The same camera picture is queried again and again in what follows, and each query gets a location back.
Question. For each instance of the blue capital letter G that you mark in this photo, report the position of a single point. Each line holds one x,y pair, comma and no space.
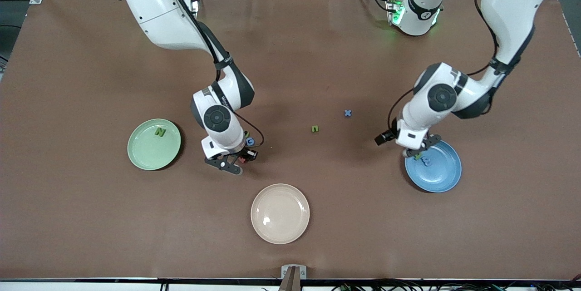
252,144

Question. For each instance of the blue lowercase letter m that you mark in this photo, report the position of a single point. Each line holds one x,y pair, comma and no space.
426,160

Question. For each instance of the green capital letter N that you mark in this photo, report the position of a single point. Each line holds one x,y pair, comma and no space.
160,132

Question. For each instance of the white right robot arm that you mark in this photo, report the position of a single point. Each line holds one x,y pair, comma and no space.
159,9

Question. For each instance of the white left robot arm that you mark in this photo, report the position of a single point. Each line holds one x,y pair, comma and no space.
513,0

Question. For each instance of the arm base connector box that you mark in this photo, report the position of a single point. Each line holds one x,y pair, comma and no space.
194,5
394,7

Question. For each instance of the blue plate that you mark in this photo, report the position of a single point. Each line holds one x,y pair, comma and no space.
440,175

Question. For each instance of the beige plate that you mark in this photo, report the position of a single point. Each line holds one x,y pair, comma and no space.
280,214

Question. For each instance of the green plate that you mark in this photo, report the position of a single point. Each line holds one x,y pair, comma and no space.
150,155

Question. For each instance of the brown table mat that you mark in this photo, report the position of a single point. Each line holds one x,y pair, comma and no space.
317,55

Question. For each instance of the grey metal bracket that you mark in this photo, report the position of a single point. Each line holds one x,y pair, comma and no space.
299,273

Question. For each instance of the white table edge rail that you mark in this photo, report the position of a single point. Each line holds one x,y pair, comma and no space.
91,287

